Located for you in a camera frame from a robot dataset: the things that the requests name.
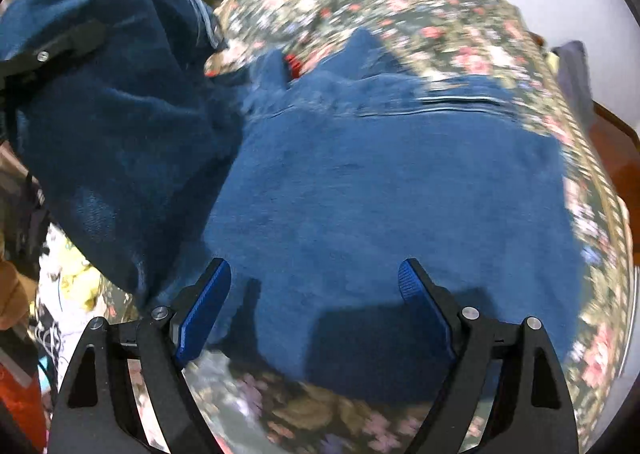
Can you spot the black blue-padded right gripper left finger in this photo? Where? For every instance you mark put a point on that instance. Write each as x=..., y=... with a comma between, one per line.
x=96, y=411

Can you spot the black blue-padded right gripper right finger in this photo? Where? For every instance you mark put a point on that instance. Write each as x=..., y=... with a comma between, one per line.
x=515, y=364

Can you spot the blue denim jacket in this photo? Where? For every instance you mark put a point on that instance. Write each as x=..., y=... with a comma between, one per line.
x=315, y=189

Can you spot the yellow cartoon fleece blanket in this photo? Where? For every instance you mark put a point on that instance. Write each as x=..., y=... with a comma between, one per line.
x=71, y=288

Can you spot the red garment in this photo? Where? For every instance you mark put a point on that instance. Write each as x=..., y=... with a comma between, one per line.
x=292, y=65

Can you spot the dark floral bedspread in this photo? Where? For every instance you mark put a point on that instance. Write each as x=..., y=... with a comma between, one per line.
x=253, y=410

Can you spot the dark blue bag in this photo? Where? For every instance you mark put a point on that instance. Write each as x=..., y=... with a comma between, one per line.
x=574, y=80

